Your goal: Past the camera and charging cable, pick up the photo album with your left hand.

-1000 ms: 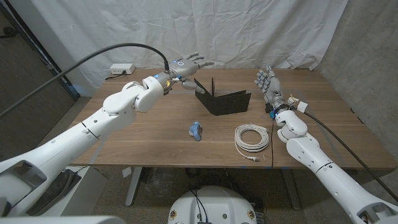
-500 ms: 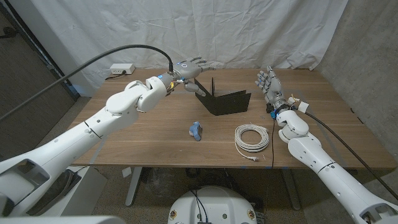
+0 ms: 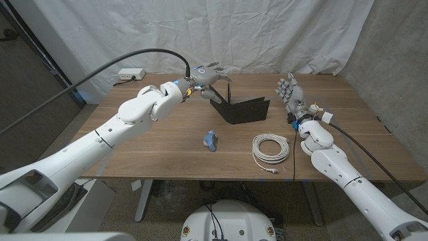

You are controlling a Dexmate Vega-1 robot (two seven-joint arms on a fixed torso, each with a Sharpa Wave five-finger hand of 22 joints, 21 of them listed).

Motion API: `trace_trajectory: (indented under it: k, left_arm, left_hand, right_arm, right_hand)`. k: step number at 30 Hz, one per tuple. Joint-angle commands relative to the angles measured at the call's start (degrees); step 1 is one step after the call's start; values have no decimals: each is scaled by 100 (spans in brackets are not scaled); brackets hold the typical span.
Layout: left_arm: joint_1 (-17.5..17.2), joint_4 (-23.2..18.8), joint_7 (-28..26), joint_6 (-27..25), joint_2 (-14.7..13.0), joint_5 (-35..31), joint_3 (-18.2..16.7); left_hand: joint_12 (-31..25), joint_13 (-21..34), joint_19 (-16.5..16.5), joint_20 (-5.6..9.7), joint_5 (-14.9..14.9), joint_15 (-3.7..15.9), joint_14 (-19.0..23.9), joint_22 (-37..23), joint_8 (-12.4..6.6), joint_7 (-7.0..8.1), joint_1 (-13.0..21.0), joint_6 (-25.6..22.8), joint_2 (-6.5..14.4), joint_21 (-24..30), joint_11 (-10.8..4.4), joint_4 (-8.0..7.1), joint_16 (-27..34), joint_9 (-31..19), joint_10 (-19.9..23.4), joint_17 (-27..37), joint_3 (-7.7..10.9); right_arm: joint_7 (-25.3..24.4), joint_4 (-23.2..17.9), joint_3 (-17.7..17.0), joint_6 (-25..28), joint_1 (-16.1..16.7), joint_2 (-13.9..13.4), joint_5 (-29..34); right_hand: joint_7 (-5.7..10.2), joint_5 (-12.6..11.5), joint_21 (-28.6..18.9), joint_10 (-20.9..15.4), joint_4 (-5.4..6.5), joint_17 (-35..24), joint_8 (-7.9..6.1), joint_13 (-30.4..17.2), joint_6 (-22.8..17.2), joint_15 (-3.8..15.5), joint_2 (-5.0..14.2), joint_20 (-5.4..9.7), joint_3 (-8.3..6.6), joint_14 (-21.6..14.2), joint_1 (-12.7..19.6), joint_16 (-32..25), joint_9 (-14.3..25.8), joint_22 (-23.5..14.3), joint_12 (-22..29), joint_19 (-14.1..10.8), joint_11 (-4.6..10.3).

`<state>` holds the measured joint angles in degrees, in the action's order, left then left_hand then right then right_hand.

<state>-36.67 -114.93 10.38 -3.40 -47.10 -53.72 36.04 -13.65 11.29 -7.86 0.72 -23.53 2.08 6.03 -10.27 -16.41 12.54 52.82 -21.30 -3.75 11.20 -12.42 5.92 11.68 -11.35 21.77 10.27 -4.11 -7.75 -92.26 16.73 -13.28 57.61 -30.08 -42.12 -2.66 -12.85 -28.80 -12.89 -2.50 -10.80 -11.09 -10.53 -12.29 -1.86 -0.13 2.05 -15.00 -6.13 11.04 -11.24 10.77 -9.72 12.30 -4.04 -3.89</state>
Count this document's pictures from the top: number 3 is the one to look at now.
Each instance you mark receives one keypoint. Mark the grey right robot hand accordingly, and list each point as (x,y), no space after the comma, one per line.
(294,97)

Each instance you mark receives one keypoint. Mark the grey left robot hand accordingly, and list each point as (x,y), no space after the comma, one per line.
(206,76)

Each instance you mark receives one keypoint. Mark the black foam board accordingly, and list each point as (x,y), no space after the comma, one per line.
(247,112)

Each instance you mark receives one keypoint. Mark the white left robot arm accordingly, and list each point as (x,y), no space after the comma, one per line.
(83,150)

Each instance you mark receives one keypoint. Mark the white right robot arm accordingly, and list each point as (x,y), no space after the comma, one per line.
(331,164)

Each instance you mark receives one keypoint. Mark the white cloth backdrop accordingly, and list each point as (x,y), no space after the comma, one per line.
(234,33)

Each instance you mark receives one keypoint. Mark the white power strip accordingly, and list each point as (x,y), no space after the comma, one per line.
(131,74)

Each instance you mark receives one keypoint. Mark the grey table leg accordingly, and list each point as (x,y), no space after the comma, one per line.
(314,204)
(143,201)

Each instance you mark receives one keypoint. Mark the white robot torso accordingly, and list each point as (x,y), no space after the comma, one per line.
(227,221)

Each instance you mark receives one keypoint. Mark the grey perforated partition panel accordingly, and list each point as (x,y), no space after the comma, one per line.
(26,87)

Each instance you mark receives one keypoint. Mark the small blue camera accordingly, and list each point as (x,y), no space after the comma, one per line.
(210,140)

